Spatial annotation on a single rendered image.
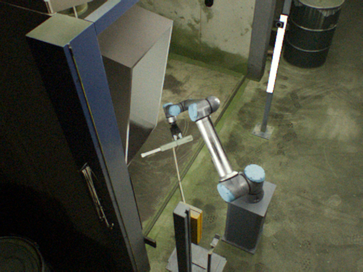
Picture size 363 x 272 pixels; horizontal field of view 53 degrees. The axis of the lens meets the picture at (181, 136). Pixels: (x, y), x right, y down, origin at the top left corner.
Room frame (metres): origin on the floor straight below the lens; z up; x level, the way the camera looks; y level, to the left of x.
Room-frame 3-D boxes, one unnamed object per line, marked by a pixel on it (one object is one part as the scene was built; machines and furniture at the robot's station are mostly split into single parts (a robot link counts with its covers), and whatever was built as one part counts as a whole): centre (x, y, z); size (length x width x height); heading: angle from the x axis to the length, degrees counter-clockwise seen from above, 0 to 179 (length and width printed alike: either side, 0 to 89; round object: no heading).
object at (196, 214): (0.87, -0.01, 1.42); 0.12 x 0.06 x 0.26; 60
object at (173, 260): (0.95, -0.05, 0.78); 0.31 x 0.23 x 0.01; 60
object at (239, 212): (1.54, -0.51, 0.32); 0.31 x 0.31 x 0.64; 60
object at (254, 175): (1.54, -0.50, 0.83); 0.17 x 0.15 x 0.18; 116
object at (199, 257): (0.97, -0.06, 0.95); 0.26 x 0.15 x 0.32; 60
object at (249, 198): (1.54, -0.51, 0.69); 0.19 x 0.19 x 0.10
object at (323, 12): (4.07, -1.71, 0.44); 0.59 x 0.58 x 0.89; 165
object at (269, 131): (2.76, -0.91, 0.01); 0.20 x 0.20 x 0.01; 60
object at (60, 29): (1.22, 0.43, 1.14); 0.18 x 0.18 x 2.29; 60
